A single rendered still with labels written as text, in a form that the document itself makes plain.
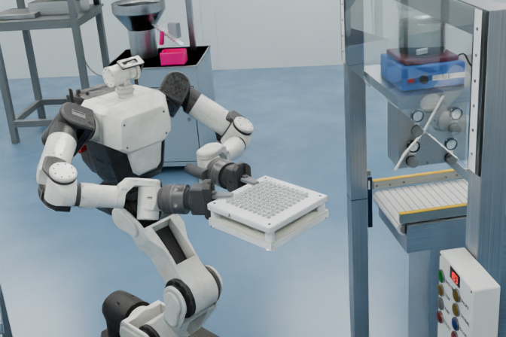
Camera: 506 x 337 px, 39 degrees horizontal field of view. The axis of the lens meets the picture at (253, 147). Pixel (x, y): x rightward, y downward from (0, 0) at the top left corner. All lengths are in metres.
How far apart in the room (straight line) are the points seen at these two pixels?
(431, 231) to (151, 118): 0.99
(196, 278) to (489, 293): 1.17
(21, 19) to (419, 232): 4.01
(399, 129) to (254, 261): 1.75
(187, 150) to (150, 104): 2.43
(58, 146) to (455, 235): 1.29
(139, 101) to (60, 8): 3.42
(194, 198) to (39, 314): 1.70
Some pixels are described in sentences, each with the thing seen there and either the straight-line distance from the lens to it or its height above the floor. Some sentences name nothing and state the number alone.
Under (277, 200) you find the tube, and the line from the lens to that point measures 1.99.
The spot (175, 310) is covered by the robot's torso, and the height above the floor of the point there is 0.54.
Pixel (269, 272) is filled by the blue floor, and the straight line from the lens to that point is 3.63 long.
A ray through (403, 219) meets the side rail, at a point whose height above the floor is 0.82.
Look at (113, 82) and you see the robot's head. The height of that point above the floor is 1.29.
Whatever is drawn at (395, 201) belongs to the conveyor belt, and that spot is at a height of 0.80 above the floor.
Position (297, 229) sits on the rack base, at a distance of 1.96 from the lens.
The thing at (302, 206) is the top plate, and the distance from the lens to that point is 1.97.
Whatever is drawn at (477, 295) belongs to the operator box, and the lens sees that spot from 1.53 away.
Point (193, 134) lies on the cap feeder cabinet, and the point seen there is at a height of 0.29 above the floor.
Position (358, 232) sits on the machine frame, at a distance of 2.64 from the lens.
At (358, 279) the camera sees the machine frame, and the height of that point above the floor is 0.43.
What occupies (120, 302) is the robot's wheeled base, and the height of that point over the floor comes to 0.35.
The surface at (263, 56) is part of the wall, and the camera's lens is 7.34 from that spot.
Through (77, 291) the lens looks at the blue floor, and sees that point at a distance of 3.71.
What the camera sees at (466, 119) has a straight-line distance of 1.55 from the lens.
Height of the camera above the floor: 1.88
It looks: 21 degrees down
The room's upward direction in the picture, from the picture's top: 4 degrees counter-clockwise
